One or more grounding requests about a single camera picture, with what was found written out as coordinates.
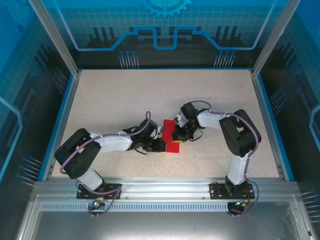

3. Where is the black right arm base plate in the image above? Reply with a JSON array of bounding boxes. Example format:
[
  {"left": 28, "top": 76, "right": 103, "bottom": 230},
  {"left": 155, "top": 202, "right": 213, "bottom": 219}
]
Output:
[{"left": 209, "top": 181, "right": 256, "bottom": 200}]

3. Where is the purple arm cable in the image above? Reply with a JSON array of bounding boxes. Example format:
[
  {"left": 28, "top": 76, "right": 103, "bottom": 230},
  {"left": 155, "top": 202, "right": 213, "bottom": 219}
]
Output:
[
  {"left": 59, "top": 111, "right": 153, "bottom": 219},
  {"left": 179, "top": 99, "right": 262, "bottom": 218}
]

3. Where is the aluminium frame post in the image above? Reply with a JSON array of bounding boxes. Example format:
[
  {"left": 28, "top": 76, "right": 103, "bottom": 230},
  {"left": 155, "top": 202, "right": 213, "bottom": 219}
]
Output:
[
  {"left": 250, "top": 0, "right": 303, "bottom": 77},
  {"left": 27, "top": 0, "right": 82, "bottom": 76}
]

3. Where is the slotted grey cable duct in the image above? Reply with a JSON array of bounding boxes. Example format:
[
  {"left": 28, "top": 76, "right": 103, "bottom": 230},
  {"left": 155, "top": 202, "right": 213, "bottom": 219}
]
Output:
[{"left": 39, "top": 202, "right": 296, "bottom": 213}]

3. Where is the cable connector with green light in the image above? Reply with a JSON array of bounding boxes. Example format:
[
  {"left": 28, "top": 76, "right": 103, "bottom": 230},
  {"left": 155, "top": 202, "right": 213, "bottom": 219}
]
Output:
[
  {"left": 233, "top": 199, "right": 251, "bottom": 208},
  {"left": 90, "top": 197, "right": 105, "bottom": 210}
]

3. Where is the aluminium mounting rail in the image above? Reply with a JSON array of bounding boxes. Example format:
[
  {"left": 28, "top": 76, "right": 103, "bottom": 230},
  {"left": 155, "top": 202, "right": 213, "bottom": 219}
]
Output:
[{"left": 33, "top": 176, "right": 299, "bottom": 201}]

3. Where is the aluminium side rail blue trim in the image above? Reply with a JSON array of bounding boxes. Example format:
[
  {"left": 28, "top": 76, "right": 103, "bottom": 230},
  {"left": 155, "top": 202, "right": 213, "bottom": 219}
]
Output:
[
  {"left": 41, "top": 70, "right": 83, "bottom": 182},
  {"left": 249, "top": 69, "right": 295, "bottom": 182}
]

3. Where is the thin black left wrist cable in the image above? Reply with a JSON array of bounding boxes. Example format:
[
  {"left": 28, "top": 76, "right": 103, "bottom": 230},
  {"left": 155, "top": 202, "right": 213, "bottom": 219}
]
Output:
[{"left": 134, "top": 146, "right": 151, "bottom": 156}]

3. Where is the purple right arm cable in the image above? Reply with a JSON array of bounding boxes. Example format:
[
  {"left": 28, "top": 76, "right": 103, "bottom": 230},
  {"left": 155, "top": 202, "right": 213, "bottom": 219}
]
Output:
[{"left": 179, "top": 99, "right": 262, "bottom": 218}]

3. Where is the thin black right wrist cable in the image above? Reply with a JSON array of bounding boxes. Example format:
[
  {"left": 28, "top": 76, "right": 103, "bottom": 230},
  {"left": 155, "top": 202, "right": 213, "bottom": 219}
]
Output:
[{"left": 188, "top": 128, "right": 204, "bottom": 142}]

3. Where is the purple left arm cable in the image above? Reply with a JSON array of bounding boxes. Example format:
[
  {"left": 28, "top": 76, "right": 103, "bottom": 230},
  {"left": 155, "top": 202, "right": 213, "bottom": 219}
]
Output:
[{"left": 59, "top": 111, "right": 153, "bottom": 219}]

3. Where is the grey metal sheet panel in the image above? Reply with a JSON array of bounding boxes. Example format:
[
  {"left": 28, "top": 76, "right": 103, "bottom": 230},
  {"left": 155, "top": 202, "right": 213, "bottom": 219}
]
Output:
[{"left": 14, "top": 194, "right": 320, "bottom": 240}]

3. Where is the red square paper sheet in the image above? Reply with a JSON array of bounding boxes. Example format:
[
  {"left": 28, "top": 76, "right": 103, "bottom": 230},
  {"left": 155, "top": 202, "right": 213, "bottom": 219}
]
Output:
[{"left": 161, "top": 119, "right": 181, "bottom": 154}]

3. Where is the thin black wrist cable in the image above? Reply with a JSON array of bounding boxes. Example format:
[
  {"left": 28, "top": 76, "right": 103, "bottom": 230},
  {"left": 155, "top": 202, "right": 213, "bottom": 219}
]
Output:
[
  {"left": 134, "top": 146, "right": 151, "bottom": 156},
  {"left": 188, "top": 128, "right": 204, "bottom": 142}
]

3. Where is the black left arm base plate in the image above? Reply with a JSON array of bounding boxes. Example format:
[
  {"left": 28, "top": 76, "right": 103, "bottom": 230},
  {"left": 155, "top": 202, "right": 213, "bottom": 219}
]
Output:
[{"left": 76, "top": 183, "right": 123, "bottom": 200}]

